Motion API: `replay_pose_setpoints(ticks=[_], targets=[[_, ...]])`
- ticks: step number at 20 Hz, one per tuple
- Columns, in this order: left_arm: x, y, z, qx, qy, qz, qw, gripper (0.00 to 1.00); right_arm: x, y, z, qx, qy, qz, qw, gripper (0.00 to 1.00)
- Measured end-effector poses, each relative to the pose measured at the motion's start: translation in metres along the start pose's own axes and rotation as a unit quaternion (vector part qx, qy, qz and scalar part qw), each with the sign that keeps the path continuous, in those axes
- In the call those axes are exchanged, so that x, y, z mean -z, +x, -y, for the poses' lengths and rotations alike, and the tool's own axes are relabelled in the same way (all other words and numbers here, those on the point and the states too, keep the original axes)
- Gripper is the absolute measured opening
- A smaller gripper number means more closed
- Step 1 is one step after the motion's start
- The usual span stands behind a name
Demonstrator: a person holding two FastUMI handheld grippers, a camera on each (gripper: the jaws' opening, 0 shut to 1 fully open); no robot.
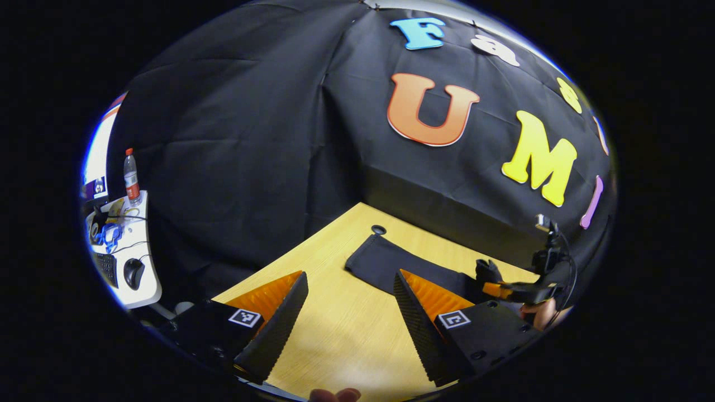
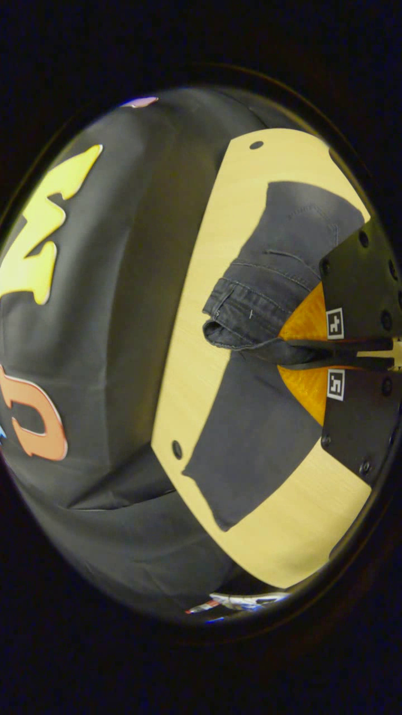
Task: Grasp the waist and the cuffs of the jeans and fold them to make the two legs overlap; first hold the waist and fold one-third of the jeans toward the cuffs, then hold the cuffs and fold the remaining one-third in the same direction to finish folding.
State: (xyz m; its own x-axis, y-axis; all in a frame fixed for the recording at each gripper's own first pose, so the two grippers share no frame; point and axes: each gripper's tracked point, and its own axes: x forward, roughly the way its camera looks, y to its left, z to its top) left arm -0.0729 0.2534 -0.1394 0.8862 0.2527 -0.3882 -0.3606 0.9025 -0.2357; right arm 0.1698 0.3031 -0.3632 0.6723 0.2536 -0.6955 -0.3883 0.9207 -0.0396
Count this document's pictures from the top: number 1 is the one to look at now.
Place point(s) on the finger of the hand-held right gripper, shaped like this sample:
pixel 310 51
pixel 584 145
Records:
pixel 497 290
pixel 489 272

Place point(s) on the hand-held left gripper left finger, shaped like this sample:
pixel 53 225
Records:
pixel 276 329

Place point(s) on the black computer mouse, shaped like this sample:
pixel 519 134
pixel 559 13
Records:
pixel 134 273

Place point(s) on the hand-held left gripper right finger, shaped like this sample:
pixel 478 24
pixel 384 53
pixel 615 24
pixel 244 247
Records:
pixel 416 329

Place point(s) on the dark grey jeans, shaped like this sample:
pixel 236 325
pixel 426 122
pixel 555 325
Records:
pixel 385 262

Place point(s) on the black keyboard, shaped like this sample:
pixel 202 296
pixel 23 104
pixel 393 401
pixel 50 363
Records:
pixel 106 269

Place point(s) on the clear bottle with red label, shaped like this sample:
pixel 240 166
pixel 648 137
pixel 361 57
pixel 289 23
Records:
pixel 132 181

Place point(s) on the black backdrop cloth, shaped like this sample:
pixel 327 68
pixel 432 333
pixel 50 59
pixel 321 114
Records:
pixel 251 111

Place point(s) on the white side desk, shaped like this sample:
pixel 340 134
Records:
pixel 147 294

